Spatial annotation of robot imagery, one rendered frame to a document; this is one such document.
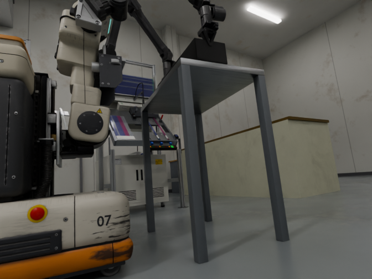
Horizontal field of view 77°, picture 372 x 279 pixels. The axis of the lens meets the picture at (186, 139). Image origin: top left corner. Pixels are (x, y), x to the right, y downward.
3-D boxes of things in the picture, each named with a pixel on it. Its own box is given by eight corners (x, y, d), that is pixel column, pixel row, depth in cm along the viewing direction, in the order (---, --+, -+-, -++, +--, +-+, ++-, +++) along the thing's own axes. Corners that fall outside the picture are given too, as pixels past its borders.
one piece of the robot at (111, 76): (89, 84, 100) (89, 39, 103) (87, 105, 124) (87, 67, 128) (127, 88, 107) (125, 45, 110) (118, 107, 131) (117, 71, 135)
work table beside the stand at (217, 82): (199, 264, 83) (180, 57, 96) (147, 231, 145) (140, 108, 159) (289, 240, 102) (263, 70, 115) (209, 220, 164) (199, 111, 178)
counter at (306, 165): (302, 198, 240) (288, 115, 255) (182, 195, 452) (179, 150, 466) (342, 190, 282) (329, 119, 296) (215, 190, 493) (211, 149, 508)
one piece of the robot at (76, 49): (31, 139, 83) (59, -5, 96) (45, 153, 117) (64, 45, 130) (108, 148, 93) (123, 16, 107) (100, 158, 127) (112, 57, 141)
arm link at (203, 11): (197, 10, 118) (201, 2, 113) (210, 12, 120) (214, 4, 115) (199, 22, 117) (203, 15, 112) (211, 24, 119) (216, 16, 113)
